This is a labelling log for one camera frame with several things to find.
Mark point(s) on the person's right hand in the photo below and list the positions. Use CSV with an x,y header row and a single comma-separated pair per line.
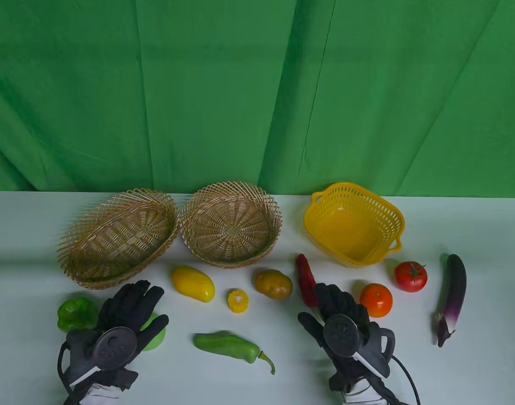
x,y
342,310

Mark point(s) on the person's left hand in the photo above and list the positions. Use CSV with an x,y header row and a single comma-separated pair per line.
x,y
114,312

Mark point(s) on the orange tangerine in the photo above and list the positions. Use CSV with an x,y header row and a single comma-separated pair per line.
x,y
376,300

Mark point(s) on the green bell pepper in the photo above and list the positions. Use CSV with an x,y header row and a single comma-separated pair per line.
x,y
76,314

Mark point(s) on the green apple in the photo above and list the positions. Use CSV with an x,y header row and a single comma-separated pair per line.
x,y
156,339

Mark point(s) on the red chili pepper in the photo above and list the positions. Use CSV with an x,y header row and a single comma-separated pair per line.
x,y
304,274

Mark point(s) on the oval wicker basket container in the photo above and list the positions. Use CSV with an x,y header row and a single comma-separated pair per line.
x,y
114,240

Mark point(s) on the yellow-brown potato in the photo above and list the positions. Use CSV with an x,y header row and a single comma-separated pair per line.
x,y
273,284

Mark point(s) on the red tomato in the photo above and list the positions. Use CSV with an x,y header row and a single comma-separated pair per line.
x,y
410,277

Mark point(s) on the yellow plastic basket container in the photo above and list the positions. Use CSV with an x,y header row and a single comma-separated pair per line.
x,y
350,230

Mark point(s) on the yellow mango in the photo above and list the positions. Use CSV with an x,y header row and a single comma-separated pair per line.
x,y
192,283

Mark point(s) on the yellow corn piece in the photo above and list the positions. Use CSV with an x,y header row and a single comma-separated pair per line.
x,y
237,301

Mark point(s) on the purple eggplant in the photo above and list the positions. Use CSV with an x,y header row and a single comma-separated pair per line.
x,y
454,291

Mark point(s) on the long green pepper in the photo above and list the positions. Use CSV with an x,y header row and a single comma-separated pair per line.
x,y
223,345

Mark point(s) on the round wicker basket container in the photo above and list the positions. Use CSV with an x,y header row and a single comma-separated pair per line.
x,y
230,228

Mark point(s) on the person's left forearm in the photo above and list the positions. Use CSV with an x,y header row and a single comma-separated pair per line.
x,y
99,395

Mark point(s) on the person's right forearm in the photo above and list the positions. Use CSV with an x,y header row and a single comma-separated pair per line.
x,y
363,396

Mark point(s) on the green backdrop cloth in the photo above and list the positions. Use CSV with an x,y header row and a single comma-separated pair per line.
x,y
240,84

